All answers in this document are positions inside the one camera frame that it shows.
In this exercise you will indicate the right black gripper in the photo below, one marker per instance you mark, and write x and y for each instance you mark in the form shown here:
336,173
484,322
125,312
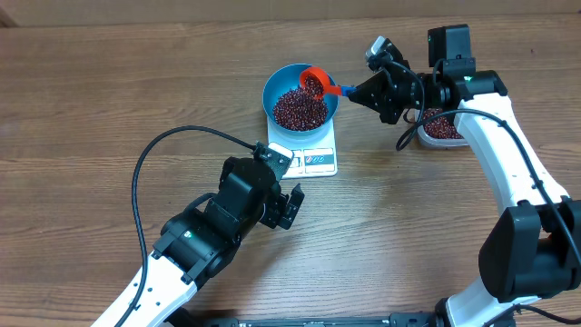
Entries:
379,94

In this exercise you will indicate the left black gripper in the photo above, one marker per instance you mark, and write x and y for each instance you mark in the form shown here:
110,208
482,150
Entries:
278,201

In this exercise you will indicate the orange scoop with blue handle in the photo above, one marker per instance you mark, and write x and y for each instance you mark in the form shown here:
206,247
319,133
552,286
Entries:
316,82

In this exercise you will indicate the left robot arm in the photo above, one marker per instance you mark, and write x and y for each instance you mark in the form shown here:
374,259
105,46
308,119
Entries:
196,244

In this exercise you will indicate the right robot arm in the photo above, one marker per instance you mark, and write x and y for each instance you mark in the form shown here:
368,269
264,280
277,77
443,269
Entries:
533,251

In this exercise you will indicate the white digital kitchen scale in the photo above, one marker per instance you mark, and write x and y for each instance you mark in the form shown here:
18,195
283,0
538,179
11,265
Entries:
315,153

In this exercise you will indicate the red beans in bowl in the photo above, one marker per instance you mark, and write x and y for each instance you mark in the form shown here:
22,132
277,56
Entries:
297,110

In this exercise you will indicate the blue metal bowl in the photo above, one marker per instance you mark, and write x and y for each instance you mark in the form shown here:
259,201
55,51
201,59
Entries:
285,79

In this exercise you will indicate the clear plastic container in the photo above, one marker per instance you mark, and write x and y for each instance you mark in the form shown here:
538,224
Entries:
439,143

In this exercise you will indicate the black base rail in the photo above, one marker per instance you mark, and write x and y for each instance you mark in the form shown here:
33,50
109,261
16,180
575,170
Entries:
397,319

